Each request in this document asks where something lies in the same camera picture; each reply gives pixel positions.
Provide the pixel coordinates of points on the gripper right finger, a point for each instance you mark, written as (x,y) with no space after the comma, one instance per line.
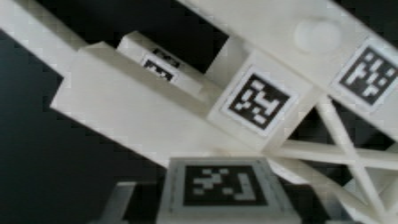
(340,216)

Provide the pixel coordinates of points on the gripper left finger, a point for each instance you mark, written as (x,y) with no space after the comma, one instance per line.
(116,206)

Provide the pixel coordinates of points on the white chair leg with marker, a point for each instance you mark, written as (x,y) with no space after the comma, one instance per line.
(223,191)

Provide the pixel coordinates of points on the white chair seat part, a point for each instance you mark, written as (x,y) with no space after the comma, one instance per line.
(141,111)

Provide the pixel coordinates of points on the white chair back frame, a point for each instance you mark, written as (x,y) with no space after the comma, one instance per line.
(306,32)

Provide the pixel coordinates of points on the white U-shaped obstacle fence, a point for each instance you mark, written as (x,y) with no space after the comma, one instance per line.
(42,33)

